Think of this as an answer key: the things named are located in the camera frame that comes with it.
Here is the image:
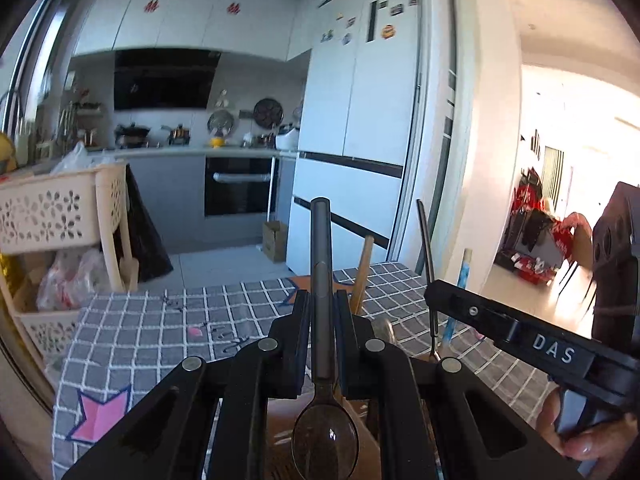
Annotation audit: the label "person's right hand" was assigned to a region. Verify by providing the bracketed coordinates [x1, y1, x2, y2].
[537, 389, 636, 461]

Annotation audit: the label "blue patterned wooden chopstick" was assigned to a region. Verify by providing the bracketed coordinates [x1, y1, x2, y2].
[442, 247, 473, 346]

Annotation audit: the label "red and black bags pile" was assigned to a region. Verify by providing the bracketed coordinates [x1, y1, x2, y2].
[495, 170, 596, 286]

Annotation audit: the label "yellow green bundle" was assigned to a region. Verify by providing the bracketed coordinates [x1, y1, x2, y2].
[0, 132, 18, 173]

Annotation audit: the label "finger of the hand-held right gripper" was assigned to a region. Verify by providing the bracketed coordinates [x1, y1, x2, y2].
[425, 280, 523, 348]

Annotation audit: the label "plain wooden chopstick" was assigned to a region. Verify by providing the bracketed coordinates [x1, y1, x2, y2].
[348, 235, 375, 313]

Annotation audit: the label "small steel saucepan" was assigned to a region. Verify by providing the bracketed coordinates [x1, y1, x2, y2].
[161, 124, 192, 146]

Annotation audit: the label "dark handled utensil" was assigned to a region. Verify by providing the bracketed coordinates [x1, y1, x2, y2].
[416, 199, 443, 363]

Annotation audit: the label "white wall cabinets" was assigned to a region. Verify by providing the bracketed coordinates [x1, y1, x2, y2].
[72, 0, 321, 63]

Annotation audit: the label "countertop bottle rack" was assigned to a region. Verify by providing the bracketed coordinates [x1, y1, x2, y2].
[60, 100, 106, 148]

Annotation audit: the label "black built-in oven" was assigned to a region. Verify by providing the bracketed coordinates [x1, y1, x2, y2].
[204, 155, 278, 218]

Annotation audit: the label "black plastic bag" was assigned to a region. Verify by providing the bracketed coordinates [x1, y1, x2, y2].
[112, 165, 173, 283]

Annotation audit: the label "white plastic bag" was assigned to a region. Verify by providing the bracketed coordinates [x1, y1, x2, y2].
[50, 142, 116, 176]

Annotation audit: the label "white refrigerator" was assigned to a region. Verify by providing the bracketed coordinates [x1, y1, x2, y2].
[285, 0, 423, 273]

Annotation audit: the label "cardboard box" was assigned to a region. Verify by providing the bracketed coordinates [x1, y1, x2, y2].
[262, 220, 290, 263]

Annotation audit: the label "black round moulded pan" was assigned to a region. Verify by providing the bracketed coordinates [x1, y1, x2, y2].
[252, 97, 285, 129]

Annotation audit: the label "wooden chair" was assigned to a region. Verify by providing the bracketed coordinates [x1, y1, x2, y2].
[557, 220, 598, 306]

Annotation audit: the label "black wok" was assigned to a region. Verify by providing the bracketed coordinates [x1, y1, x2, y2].
[114, 122, 152, 147]

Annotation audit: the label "grey kitchen counter cabinets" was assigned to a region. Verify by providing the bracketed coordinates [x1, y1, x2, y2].
[125, 147, 301, 251]

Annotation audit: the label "round metal steamer rack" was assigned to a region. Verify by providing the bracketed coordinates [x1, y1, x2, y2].
[206, 108, 236, 136]

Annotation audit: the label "grey checked star tablecloth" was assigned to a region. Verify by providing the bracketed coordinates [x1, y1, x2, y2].
[50, 260, 556, 480]

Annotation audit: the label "white rice cooker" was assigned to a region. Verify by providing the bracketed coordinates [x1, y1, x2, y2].
[275, 127, 301, 151]

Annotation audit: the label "black range hood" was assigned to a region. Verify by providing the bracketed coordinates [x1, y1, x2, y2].
[114, 47, 222, 111]

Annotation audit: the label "beige perforated storage cart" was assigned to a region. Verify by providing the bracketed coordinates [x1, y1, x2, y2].
[0, 160, 141, 381]

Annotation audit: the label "clear plastic bags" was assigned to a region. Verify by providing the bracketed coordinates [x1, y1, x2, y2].
[37, 247, 113, 311]

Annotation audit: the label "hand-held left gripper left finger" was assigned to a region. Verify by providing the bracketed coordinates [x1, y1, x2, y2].
[62, 290, 312, 480]

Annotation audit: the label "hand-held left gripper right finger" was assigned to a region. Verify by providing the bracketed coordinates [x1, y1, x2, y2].
[335, 290, 583, 480]

